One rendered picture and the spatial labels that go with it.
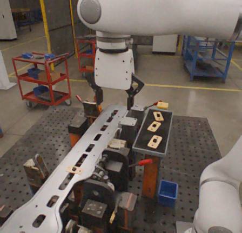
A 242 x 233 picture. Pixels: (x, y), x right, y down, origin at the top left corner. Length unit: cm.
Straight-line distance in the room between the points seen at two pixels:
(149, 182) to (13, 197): 80
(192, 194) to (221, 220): 68
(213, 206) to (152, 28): 52
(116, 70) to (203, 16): 22
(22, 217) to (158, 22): 80
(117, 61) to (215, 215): 49
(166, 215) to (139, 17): 104
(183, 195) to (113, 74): 97
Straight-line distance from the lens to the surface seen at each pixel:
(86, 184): 71
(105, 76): 53
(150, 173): 112
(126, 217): 80
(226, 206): 69
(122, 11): 38
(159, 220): 121
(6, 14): 1120
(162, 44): 737
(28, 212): 92
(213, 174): 75
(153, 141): 89
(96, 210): 72
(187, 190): 136
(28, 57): 361
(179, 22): 43
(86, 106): 148
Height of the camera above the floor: 171
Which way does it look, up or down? 28 degrees down
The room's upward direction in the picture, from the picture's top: straight up
